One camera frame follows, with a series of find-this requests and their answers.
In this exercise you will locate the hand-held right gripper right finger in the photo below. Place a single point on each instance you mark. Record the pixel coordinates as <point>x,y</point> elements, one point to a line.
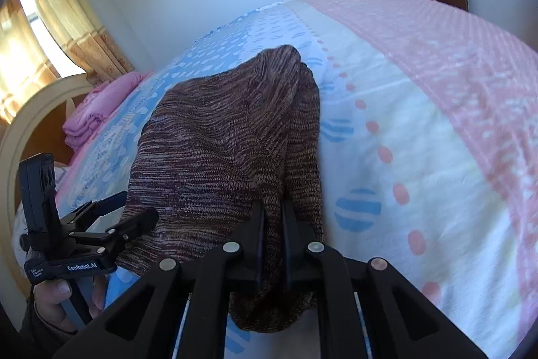
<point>300,254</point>

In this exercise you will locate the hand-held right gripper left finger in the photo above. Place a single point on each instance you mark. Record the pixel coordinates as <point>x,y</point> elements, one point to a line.
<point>248,254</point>

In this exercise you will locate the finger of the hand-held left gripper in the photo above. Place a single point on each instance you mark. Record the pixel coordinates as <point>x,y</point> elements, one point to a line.
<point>138,222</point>
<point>90,209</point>

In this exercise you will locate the brown knitted sweater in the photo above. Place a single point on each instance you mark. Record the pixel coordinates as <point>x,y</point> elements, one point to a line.
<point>218,140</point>

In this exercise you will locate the person's left forearm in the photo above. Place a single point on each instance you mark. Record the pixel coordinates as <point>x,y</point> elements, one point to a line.
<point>38,338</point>

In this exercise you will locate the person's left hand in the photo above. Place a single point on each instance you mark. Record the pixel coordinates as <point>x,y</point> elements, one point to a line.
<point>48,300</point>

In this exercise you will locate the cream wooden headboard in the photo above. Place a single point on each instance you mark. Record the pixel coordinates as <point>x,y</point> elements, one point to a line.
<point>25,119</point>

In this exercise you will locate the folded pink quilt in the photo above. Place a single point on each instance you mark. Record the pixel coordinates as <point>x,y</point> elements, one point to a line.
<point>101,106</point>

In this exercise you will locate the yellow patterned curtain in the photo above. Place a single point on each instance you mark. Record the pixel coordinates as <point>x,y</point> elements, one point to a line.
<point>21,64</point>
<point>75,18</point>

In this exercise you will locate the printed blue and pink blanket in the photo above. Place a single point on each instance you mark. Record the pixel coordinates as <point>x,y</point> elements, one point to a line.
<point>420,132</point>

